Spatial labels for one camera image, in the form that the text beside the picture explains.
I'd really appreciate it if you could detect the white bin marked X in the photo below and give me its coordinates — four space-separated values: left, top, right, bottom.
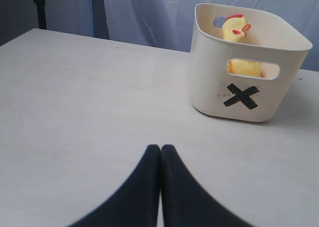
189 3 312 122

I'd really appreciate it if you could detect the black tripod stand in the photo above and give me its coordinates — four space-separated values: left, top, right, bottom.
33 0 47 30

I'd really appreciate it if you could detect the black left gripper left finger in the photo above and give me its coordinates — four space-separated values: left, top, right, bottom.
71 144 160 227

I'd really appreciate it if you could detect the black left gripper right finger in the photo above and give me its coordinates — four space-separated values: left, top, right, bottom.
161 144 251 227

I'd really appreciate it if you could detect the blue backdrop curtain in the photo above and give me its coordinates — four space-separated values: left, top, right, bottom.
0 0 319 72

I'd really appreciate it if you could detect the severed yellow chicken head neck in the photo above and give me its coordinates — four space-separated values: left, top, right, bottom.
221 13 262 78

